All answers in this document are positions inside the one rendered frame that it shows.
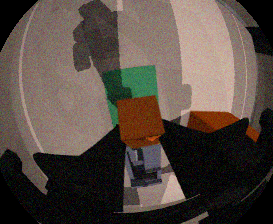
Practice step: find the orange l-shaped part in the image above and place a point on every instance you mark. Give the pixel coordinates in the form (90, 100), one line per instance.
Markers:
(140, 121)

